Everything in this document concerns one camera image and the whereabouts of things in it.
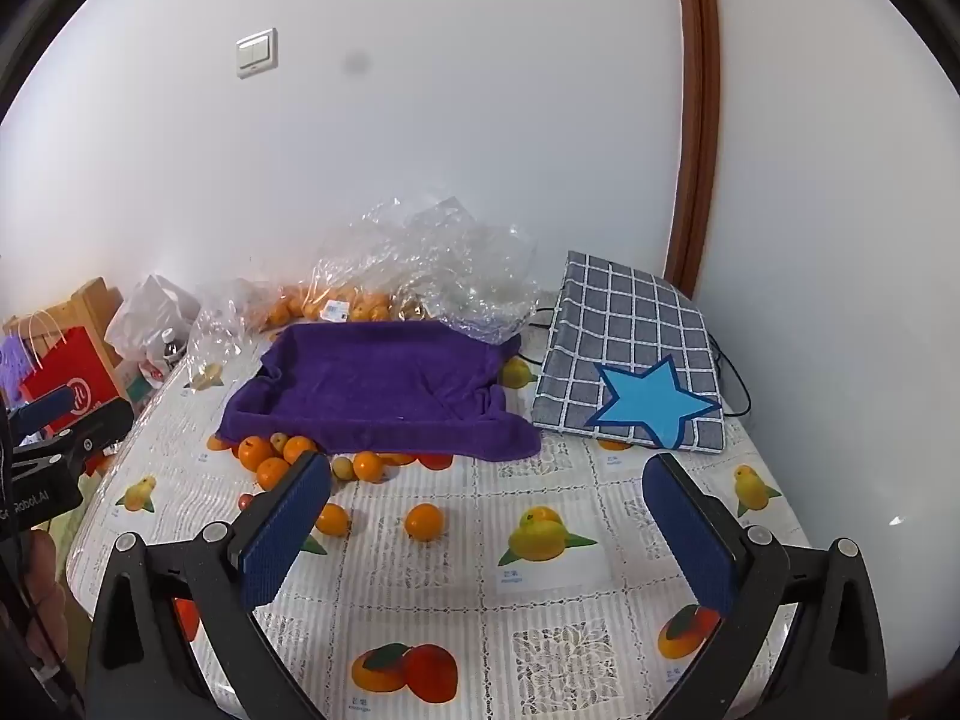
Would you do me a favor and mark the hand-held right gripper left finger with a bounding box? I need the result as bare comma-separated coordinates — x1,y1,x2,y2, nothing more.
84,451,332,720

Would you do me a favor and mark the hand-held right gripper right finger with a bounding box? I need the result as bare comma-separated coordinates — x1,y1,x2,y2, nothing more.
641,452,890,720

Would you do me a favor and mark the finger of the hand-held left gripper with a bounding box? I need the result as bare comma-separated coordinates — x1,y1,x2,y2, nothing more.
56,397,134,462
13,384,76,432

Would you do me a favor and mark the cluster of oranges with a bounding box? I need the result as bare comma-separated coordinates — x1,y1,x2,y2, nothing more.
206,431,460,492

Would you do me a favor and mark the purple towel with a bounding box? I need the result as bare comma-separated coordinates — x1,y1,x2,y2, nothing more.
214,320,541,462

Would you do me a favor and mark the person's left hand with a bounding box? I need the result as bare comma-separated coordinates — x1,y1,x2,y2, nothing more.
25,529,70,665

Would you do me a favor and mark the red paper bag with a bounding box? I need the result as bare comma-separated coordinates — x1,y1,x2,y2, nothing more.
19,311,132,436

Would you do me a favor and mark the purple patterned item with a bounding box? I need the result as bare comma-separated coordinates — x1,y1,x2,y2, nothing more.
0,337,38,406

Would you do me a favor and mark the white plastic bag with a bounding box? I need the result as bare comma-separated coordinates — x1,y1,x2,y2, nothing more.
105,274,203,391

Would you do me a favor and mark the small clear plastic bag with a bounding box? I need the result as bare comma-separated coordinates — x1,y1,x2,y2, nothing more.
184,281,278,391

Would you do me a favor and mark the grey checkered cushion blue star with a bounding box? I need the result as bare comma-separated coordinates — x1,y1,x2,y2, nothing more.
531,250,726,452

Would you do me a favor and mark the clear bag of oranges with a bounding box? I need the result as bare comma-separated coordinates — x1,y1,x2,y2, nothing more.
247,277,398,331

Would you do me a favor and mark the large crumpled clear plastic bag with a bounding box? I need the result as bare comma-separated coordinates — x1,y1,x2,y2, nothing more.
311,195,541,346

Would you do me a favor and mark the black cable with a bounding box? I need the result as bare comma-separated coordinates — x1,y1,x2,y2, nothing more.
525,292,751,417

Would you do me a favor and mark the white light switch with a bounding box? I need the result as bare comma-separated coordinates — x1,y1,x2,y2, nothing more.
235,28,278,80

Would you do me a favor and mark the brown wooden door frame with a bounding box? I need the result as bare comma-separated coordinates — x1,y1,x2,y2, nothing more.
664,0,722,297

